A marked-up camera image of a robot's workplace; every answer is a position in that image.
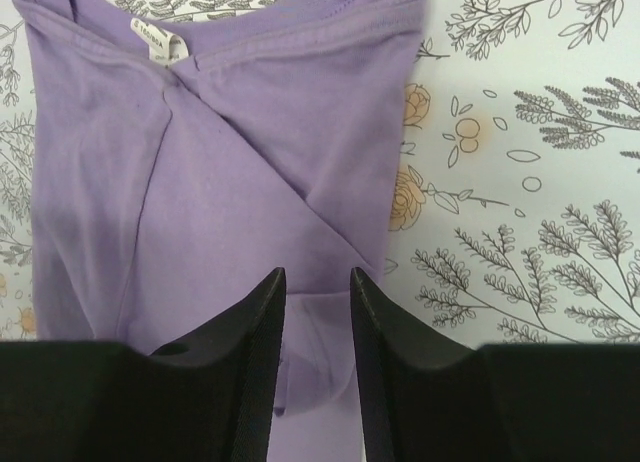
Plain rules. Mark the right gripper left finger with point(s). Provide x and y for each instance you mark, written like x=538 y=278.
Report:
x=207 y=396

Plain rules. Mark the purple t shirt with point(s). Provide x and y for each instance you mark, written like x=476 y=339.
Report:
x=176 y=164

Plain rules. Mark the floral table mat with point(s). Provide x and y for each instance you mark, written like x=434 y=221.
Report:
x=515 y=212

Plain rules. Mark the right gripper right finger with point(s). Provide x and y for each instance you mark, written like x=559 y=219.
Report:
x=424 y=397

